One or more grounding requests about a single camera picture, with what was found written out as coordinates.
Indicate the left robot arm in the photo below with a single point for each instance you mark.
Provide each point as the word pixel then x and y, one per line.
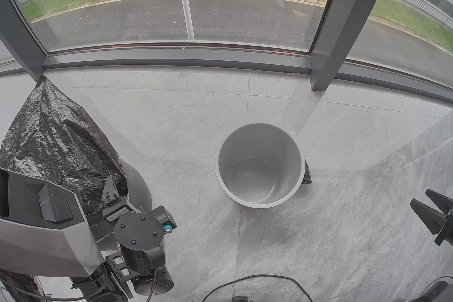
pixel 42 229

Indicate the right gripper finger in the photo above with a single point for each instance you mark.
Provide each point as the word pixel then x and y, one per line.
pixel 428 217
pixel 442 203

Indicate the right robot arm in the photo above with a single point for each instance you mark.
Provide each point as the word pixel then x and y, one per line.
pixel 437 291

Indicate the window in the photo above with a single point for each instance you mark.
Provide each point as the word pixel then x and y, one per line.
pixel 354 10

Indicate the black plastic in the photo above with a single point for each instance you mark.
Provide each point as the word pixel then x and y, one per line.
pixel 307 175

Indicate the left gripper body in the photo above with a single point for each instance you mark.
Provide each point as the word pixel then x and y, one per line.
pixel 127 208

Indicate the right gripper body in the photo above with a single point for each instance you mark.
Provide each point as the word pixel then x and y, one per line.
pixel 446 226

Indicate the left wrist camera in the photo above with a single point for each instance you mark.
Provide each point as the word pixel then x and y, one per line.
pixel 162 217

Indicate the white trash bin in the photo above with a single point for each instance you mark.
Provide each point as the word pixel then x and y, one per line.
pixel 258 159

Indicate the black plastic bag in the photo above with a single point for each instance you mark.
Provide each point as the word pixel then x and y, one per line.
pixel 53 145

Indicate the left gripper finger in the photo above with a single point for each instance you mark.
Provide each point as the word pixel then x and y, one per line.
pixel 110 192

